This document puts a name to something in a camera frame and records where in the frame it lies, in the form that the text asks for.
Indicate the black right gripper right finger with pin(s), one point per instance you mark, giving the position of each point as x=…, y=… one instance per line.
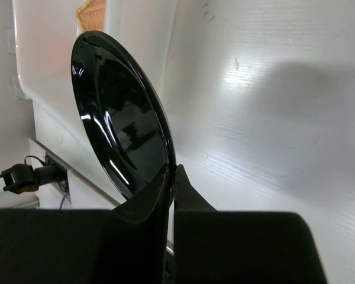
x=214, y=246

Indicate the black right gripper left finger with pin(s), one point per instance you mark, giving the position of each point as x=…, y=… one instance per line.
x=123, y=245

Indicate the black round plate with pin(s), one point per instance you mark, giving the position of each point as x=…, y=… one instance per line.
x=121, y=113

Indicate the woven bamboo tray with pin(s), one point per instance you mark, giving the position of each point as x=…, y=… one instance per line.
x=91, y=15

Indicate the translucent white plastic bin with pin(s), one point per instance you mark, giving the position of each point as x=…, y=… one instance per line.
x=45, y=32

